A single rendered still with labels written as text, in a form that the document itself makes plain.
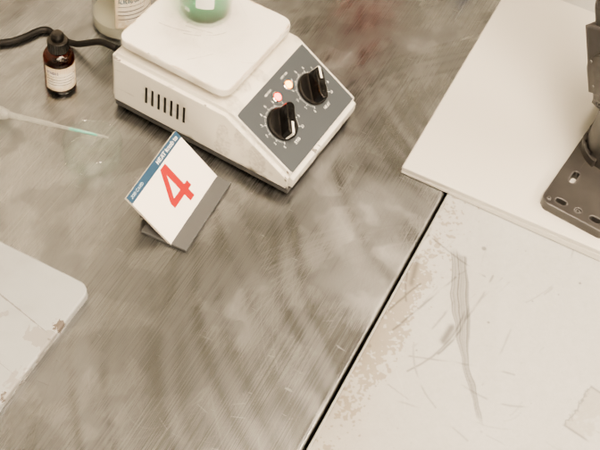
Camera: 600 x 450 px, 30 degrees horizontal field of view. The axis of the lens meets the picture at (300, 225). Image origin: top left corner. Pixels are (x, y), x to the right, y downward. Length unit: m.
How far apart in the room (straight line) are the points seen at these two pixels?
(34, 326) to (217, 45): 0.31
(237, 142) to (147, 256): 0.13
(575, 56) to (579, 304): 0.31
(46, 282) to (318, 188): 0.27
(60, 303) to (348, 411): 0.25
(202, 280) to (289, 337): 0.09
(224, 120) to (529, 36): 0.38
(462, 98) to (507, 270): 0.20
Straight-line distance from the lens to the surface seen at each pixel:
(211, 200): 1.02
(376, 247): 1.02
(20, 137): 1.08
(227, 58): 1.03
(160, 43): 1.04
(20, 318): 0.94
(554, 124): 1.15
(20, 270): 0.97
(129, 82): 1.06
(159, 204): 0.99
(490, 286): 1.02
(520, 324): 1.00
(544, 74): 1.19
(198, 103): 1.02
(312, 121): 1.05
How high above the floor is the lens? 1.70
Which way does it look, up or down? 52 degrees down
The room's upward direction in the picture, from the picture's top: 11 degrees clockwise
